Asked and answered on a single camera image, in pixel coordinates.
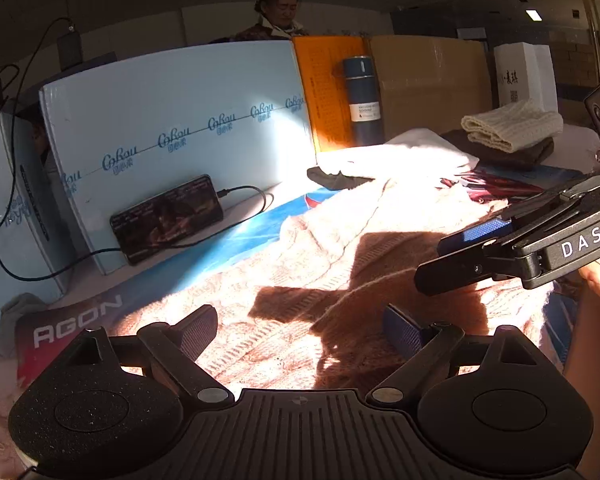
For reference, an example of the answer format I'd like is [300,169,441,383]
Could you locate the grey cloth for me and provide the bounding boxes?
[0,292,47,359]

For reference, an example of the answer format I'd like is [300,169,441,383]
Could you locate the dark brown folded garment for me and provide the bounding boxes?
[442,130,554,170]

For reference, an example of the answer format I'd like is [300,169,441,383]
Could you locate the brown cardboard box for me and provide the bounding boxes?
[368,35,493,140]

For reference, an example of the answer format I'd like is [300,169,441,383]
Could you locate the pink knitted sweater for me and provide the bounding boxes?
[112,178,554,391]

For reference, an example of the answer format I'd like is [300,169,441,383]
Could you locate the large light blue Cobou box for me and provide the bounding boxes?
[38,41,316,274]

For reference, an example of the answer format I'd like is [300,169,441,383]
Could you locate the black power adapter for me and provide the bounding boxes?
[56,25,83,72]

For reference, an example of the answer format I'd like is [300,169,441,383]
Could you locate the white cloth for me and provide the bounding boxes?
[317,128,479,181]

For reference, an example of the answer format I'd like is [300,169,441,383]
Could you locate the orange box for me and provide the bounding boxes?
[292,36,367,153]

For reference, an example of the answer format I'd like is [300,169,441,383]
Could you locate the white printed box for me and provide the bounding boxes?
[494,42,558,112]

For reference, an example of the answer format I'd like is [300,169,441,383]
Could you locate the AGON printed desk mat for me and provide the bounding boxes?
[15,188,335,386]

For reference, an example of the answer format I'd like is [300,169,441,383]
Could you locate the dark blue vacuum bottle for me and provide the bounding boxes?
[342,55,384,146]

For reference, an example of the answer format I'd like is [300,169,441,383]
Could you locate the red patterned garment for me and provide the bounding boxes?
[440,171,543,204]

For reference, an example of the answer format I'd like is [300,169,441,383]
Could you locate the cream knitted folded cloth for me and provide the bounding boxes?
[460,100,564,154]

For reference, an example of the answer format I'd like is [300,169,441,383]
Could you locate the black smartphone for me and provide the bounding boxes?
[109,174,224,266]

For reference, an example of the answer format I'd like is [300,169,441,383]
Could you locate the person in background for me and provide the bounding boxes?
[232,0,309,41]

